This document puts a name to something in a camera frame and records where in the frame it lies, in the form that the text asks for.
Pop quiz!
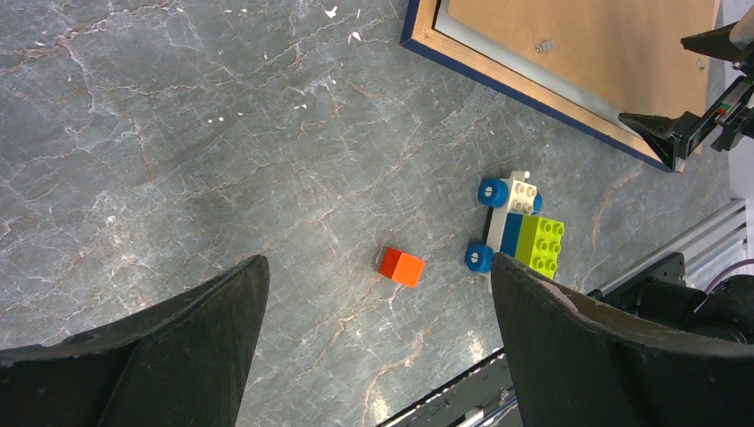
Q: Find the beach landscape photo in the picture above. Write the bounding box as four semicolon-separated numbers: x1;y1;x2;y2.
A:
434;1;622;127

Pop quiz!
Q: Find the metal frame turn clip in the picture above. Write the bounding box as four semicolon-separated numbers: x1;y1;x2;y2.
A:
535;40;554;54

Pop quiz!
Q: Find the small orange cube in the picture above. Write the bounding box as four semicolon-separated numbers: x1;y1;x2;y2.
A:
379;247;425;288

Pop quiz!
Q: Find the green blue toy brick car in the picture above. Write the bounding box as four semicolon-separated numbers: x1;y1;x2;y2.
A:
464;171;566;278

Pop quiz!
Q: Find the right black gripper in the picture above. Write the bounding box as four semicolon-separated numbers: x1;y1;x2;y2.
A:
618;9;753;172

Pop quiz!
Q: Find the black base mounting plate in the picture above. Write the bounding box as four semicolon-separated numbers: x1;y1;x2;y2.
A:
381;348;521;426

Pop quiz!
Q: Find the aluminium rail front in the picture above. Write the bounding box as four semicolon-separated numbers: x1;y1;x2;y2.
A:
589;198;747;296

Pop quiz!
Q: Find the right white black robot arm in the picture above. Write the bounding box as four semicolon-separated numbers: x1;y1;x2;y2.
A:
590;10;753;344

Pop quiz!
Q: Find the wooden picture frame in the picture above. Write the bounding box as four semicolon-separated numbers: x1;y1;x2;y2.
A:
400;0;723;173

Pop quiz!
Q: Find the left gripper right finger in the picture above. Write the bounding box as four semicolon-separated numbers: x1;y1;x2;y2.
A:
491;254;753;426

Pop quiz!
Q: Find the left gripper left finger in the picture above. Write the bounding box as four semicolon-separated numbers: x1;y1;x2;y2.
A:
1;255;270;426

